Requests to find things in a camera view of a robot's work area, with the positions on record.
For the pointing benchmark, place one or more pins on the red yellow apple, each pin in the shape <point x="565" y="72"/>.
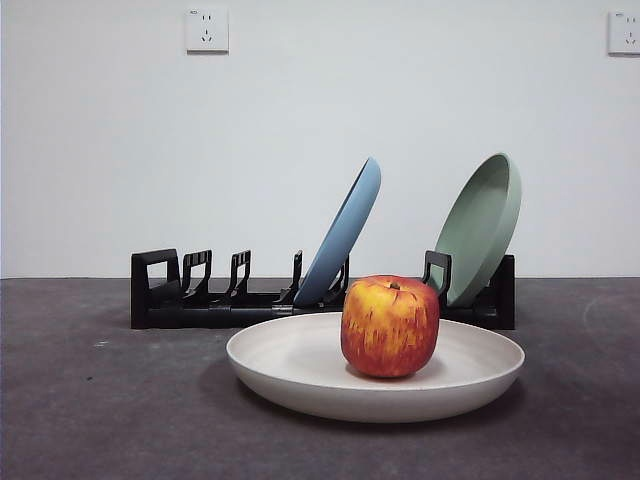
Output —
<point x="390" y="330"/>

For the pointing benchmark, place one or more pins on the cream yellow plate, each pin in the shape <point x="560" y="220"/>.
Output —
<point x="300" y="370"/>

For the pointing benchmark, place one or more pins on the blue plate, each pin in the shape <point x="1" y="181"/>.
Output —
<point x="345" y="230"/>

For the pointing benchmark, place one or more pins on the green plate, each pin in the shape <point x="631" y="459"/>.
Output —
<point x="475" y="235"/>

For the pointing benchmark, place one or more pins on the black plate rack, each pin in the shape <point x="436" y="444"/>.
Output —
<point x="165" y="317"/>

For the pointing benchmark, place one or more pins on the white wall socket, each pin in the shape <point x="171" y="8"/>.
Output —
<point x="207" y="30"/>
<point x="625" y="32"/>

